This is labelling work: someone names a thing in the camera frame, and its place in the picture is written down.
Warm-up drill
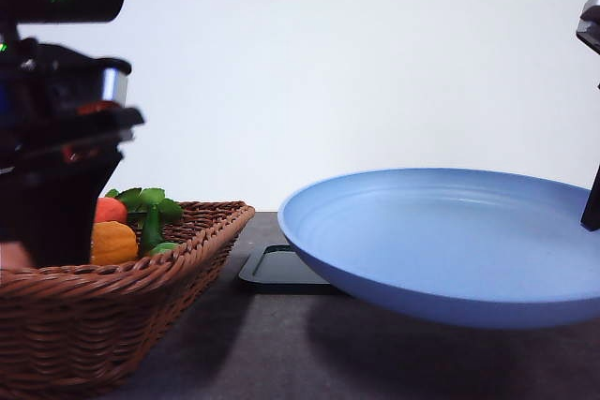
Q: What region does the black gripper finger at plate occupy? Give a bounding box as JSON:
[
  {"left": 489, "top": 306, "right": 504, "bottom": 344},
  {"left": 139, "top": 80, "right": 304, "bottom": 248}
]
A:
[{"left": 580, "top": 163, "right": 600, "bottom": 231}]

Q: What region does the black gripper near basket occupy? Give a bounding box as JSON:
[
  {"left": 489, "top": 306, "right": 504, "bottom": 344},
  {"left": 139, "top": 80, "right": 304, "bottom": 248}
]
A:
[{"left": 0, "top": 38, "right": 144, "bottom": 269}]

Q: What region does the black gripper at plate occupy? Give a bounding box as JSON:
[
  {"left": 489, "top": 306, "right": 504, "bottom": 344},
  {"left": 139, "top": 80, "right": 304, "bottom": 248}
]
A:
[{"left": 576, "top": 0, "right": 600, "bottom": 54}]

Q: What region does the blue plate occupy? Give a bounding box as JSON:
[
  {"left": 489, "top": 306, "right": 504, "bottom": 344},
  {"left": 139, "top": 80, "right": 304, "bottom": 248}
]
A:
[{"left": 277, "top": 168, "right": 600, "bottom": 329}]

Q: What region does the brown egg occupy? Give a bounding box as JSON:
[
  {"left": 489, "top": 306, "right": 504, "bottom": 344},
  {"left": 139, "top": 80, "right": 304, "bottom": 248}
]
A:
[{"left": 0, "top": 242, "right": 31, "bottom": 270}]

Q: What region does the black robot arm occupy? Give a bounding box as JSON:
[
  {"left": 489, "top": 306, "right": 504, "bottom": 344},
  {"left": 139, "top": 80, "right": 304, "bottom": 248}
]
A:
[{"left": 0, "top": 23, "right": 144, "bottom": 268}]

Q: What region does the brown wicker basket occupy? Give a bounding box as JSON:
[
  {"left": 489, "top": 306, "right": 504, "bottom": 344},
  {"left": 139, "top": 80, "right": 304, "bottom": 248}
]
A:
[{"left": 0, "top": 201, "right": 256, "bottom": 393}]

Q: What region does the orange toy carrot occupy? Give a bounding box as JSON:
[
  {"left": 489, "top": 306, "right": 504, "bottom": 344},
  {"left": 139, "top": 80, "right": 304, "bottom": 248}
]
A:
[{"left": 94, "top": 197, "right": 128, "bottom": 223}]

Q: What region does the yellow toy corn cob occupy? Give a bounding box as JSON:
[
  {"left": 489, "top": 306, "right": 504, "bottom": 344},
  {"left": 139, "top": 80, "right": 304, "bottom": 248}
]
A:
[{"left": 91, "top": 220, "right": 138, "bottom": 266}]

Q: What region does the green toy leafy vegetable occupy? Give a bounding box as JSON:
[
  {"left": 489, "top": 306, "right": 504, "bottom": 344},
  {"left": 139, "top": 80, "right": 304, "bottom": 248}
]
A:
[{"left": 106, "top": 187, "right": 184, "bottom": 257}]

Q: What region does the green toy pepper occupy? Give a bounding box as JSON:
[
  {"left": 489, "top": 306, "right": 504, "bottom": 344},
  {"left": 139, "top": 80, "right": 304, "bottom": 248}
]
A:
[{"left": 149, "top": 243, "right": 179, "bottom": 256}]

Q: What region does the black tray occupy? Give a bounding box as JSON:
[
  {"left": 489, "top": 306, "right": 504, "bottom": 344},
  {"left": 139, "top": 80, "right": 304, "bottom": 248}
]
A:
[{"left": 238, "top": 244, "right": 333, "bottom": 287}]

